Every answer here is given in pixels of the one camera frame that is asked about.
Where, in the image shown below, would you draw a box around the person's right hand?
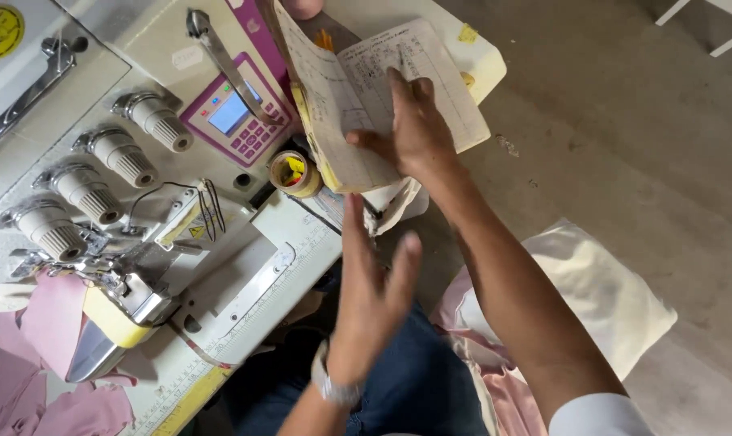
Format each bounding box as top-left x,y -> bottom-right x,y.
346,67 -> 465,184

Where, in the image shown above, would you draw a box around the long metal lever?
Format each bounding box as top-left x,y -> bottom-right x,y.
186,8 -> 283,127

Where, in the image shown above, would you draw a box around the pink fabric heap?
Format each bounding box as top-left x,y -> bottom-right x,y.
429,265 -> 550,436

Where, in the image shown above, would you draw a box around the yellow machine guard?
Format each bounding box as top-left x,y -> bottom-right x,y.
82,285 -> 155,350

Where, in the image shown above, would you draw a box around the beige tape roll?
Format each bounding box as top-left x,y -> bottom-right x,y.
268,149 -> 325,199

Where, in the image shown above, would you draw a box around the white overlock sewing machine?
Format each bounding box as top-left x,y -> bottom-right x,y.
0,0 -> 344,388

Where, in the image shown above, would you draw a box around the black thin wires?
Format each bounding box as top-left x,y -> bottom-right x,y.
126,178 -> 227,243

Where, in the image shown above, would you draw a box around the person's white sleeve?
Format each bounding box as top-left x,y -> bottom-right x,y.
547,392 -> 655,436

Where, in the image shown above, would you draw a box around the person's left hand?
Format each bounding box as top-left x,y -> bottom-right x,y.
326,194 -> 424,384

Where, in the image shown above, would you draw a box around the ribbed white tension knob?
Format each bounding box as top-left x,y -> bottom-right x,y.
111,91 -> 195,153
32,161 -> 125,226
71,126 -> 159,189
0,199 -> 90,263

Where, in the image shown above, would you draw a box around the white fabric bundle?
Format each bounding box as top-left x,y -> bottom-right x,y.
455,218 -> 679,384

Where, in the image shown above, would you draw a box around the person's blue jeans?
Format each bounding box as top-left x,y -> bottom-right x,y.
220,264 -> 491,436

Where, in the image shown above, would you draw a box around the purple control panel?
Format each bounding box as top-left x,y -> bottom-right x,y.
179,51 -> 295,168

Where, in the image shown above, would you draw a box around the worn handwritten paper notebook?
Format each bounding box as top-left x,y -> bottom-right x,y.
271,0 -> 493,195

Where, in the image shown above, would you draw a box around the white frame furniture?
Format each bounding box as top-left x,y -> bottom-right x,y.
654,0 -> 732,59

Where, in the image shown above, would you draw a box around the silver wristwatch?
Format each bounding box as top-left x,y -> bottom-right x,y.
310,339 -> 364,408

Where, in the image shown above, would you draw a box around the crumpled white cloth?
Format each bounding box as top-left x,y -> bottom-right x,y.
362,177 -> 431,237

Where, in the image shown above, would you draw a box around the pink fabric pieces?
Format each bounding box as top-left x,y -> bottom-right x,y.
0,271 -> 138,436

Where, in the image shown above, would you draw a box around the chrome machine handle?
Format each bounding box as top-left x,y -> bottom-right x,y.
0,36 -> 77,159

